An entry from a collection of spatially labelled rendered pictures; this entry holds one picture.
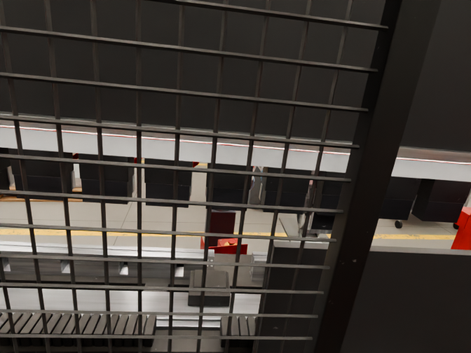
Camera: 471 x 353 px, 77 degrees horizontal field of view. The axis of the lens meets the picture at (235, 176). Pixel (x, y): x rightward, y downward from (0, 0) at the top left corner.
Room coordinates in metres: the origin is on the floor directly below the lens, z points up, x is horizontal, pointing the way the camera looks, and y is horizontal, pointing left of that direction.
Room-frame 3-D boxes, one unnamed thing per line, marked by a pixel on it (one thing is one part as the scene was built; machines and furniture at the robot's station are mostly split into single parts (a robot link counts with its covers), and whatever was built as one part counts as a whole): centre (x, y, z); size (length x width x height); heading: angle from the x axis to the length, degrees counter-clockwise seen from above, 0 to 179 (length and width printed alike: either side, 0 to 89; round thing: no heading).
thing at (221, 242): (1.30, 0.02, 0.75); 0.20 x 0.16 x 0.18; 110
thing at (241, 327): (0.58, -0.19, 1.02); 0.37 x 0.06 x 0.04; 97
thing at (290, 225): (1.15, -0.33, 1.00); 0.26 x 0.18 x 0.01; 7
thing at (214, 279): (0.80, 0.05, 1.01); 0.26 x 0.12 x 0.05; 7
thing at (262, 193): (0.98, -0.17, 1.26); 0.15 x 0.09 x 0.17; 97
